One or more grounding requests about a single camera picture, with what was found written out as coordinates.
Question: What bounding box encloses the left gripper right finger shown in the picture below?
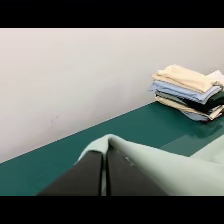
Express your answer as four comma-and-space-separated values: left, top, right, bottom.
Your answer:
106, 146, 170, 197

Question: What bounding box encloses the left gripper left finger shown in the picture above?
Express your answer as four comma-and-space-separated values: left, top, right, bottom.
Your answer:
37, 150, 103, 197

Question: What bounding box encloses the pale green shirt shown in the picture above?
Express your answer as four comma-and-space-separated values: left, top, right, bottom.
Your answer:
73, 133, 224, 197

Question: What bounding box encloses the beige garment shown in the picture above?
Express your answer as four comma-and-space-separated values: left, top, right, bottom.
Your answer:
154, 95, 224, 121

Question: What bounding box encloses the pale blue garment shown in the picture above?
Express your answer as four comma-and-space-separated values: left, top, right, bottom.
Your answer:
181, 105, 224, 122

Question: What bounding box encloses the light blue garment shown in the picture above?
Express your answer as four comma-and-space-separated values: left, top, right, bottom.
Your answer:
148, 79, 223, 105

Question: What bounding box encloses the dark green garment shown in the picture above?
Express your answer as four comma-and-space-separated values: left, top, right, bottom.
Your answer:
155, 89, 224, 115

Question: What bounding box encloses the cream garment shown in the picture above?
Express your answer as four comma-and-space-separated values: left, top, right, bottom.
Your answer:
152, 64, 218, 94

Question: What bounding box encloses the white garment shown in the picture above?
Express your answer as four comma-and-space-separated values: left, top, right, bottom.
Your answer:
205, 69, 224, 88

